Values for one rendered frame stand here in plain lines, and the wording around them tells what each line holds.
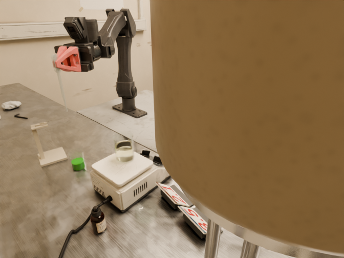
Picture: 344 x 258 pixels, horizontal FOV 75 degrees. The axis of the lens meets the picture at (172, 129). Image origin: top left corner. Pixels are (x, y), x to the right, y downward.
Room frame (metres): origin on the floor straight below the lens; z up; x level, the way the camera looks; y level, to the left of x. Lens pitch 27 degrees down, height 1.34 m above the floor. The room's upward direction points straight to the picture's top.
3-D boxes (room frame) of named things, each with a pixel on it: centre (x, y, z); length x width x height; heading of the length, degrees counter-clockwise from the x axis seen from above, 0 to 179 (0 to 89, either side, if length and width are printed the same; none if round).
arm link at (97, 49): (0.75, 0.26, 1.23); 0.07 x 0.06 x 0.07; 170
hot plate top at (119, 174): (0.48, 0.13, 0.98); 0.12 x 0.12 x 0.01; 50
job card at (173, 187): (0.45, -0.01, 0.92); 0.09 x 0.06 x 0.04; 35
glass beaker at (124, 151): (0.50, 0.13, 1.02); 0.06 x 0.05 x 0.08; 174
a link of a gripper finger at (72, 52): (0.63, 0.30, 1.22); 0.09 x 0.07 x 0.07; 170
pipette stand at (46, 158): (0.64, 0.41, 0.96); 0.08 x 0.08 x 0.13; 35
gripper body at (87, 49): (0.69, 0.27, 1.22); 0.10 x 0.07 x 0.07; 80
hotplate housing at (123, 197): (0.50, 0.11, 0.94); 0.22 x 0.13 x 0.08; 140
